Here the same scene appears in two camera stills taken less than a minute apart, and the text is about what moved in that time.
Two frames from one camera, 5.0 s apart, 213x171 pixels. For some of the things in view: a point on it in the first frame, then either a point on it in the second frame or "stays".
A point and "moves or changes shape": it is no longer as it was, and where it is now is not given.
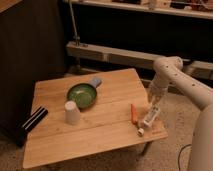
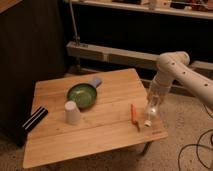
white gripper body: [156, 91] stays
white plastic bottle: [148, 120] moves or changes shape
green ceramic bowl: [84, 95] stays
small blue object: [95, 82] stays
